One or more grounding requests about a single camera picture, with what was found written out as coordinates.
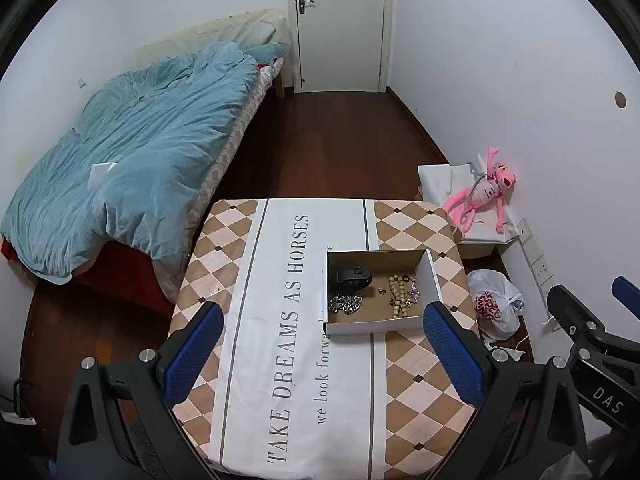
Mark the silver chain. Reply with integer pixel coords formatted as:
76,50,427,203
327,292,366,316

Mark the wall socket strip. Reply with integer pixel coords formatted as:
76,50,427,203
516,218,555,311

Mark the bed with patterned mattress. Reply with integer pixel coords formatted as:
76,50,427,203
1,8,291,310

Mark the blue duvet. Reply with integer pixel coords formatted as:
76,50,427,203
1,42,286,285

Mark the white door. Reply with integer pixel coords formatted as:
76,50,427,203
288,0,393,93

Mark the beaded gold necklace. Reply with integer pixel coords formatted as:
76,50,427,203
387,273,409,319

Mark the white plastic bag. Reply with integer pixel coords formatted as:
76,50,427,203
466,269,525,340

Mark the silver earrings cluster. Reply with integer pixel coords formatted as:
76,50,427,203
408,276,421,304

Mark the white cardboard box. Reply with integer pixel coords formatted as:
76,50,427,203
323,249,442,336

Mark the white charger cable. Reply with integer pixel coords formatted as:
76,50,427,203
484,318,561,361

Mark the pink panther plush toy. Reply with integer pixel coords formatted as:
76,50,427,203
442,148,516,237

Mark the white side box table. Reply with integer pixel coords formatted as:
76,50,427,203
418,155,518,259

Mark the black pouch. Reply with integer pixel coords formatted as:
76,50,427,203
330,266,372,295

